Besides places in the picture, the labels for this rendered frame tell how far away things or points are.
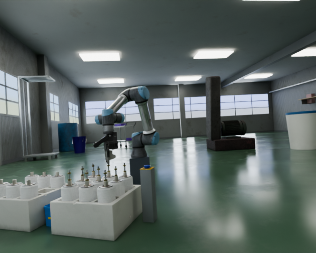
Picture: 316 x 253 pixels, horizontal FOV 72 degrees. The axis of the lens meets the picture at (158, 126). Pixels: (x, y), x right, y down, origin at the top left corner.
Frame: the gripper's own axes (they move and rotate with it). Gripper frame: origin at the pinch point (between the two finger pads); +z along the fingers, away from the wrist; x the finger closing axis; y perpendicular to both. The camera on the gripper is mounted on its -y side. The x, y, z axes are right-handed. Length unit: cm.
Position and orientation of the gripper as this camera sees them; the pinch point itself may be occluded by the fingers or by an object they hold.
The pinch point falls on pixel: (107, 162)
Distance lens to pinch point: 149.3
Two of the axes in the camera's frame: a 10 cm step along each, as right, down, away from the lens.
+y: 9.1, -0.5, 4.0
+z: 0.6, 10.0, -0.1
